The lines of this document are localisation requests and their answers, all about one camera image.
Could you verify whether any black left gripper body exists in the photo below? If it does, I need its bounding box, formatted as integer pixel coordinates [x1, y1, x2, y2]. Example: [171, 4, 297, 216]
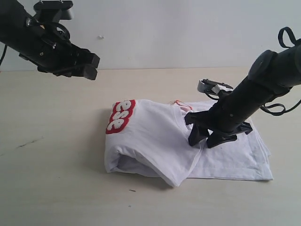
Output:
[19, 22, 80, 77]

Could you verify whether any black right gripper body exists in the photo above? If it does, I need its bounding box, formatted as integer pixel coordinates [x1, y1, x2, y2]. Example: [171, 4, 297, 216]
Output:
[184, 101, 253, 136]

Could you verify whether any white t-shirt red lettering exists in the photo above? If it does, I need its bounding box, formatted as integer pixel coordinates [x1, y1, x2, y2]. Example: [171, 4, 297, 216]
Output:
[104, 99, 273, 187]

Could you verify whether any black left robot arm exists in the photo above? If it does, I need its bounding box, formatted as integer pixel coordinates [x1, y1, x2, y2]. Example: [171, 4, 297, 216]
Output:
[0, 0, 100, 81]

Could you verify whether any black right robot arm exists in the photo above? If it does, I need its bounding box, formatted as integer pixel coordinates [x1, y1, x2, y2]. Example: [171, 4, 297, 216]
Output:
[184, 45, 301, 148]

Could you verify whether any orange neck label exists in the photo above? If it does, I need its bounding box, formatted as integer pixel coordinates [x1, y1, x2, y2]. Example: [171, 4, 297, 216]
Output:
[169, 100, 193, 112]

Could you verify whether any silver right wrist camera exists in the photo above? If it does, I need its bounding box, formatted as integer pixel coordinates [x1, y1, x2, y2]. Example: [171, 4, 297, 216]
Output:
[197, 79, 233, 96]

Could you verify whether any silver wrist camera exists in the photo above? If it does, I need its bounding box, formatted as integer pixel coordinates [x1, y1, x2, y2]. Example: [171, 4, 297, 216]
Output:
[33, 0, 73, 22]
[197, 79, 233, 96]

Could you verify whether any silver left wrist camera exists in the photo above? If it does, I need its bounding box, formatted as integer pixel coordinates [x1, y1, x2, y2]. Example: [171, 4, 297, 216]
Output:
[33, 0, 73, 22]

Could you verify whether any black right camera cable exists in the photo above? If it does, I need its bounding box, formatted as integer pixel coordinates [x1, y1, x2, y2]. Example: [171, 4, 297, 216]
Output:
[260, 27, 301, 116]

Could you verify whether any black camera cable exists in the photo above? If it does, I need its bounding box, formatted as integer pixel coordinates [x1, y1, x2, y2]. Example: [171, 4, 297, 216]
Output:
[0, 44, 8, 68]
[260, 27, 301, 116]

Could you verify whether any black left camera cable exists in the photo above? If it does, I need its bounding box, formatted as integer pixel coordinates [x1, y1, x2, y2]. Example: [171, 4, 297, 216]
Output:
[0, 44, 8, 68]

